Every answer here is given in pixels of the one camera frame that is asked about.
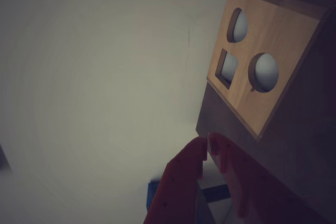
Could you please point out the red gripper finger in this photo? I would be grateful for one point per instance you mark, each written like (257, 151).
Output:
(178, 190)
(257, 195)

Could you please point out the wooden shape sorter box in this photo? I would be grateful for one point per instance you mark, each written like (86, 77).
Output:
(275, 37)

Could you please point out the blue clamp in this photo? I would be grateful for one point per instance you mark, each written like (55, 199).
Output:
(152, 195)

